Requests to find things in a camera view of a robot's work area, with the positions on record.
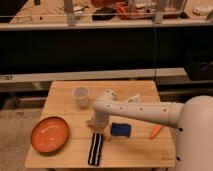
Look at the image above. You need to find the white tube bottle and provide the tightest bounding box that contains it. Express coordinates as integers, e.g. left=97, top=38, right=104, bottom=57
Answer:
left=124, top=94, right=141, bottom=103

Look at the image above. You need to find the blue sponge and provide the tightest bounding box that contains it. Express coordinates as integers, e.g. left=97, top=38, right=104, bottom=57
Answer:
left=110, top=123, right=131, bottom=137

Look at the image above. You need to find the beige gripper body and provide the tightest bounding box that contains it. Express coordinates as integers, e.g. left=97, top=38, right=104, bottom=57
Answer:
left=86, top=119, right=110, bottom=140

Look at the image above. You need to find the orange plate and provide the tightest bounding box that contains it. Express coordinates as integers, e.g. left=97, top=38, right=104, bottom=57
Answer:
left=31, top=117, right=69, bottom=153

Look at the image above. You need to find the wooden table board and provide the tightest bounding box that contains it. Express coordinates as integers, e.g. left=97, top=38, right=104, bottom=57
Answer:
left=24, top=80, right=177, bottom=169

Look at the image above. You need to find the white ceramic cup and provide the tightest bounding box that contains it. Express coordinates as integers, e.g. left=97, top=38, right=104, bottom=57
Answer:
left=72, top=86, right=89, bottom=108

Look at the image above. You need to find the orange carrot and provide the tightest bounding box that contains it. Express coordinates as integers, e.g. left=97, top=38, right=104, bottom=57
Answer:
left=149, top=125, right=163, bottom=139

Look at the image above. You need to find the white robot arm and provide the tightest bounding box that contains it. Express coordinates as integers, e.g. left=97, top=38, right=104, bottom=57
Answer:
left=87, top=90, right=213, bottom=171

